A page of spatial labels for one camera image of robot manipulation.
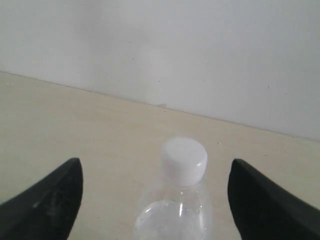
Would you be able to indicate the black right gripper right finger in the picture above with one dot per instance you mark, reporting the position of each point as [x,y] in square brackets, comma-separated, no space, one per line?
[263,210]

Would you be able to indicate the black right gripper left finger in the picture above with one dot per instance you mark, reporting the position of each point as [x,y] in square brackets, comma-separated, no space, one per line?
[48,209]

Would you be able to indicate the clear water bottle white cap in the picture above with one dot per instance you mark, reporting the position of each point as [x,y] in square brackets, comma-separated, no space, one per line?
[175,204]

